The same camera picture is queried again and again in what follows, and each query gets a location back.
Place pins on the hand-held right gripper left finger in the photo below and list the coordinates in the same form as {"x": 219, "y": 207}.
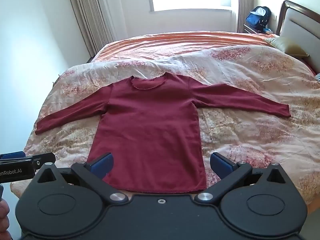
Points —
{"x": 103, "y": 166}

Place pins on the dark wooden nightstand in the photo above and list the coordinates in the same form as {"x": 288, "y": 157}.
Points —
{"x": 252, "y": 29}

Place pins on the blue backpack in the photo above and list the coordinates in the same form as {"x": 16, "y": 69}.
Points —
{"x": 258, "y": 16}

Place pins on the dark red long-sleeve shirt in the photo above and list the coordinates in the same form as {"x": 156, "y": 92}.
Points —
{"x": 150, "y": 127}

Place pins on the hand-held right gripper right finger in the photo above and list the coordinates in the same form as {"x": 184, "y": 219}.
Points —
{"x": 220, "y": 167}

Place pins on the olive yellow pillow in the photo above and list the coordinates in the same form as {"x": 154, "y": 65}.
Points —
{"x": 287, "y": 45}

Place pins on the padded wooden headboard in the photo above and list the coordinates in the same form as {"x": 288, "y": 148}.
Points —
{"x": 297, "y": 21}

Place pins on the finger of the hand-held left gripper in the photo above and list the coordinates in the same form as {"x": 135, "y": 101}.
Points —
{"x": 15, "y": 154}
{"x": 43, "y": 160}

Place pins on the beige curtain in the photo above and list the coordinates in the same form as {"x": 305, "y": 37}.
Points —
{"x": 243, "y": 2}
{"x": 95, "y": 12}

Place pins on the floral quilt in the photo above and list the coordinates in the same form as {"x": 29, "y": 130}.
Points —
{"x": 250, "y": 135}

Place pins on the black white checked cloth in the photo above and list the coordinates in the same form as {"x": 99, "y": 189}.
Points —
{"x": 317, "y": 77}

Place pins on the person's left hand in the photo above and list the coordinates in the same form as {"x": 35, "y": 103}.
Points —
{"x": 3, "y": 220}

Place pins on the orange bed sheet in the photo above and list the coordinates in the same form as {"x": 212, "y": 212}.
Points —
{"x": 180, "y": 43}

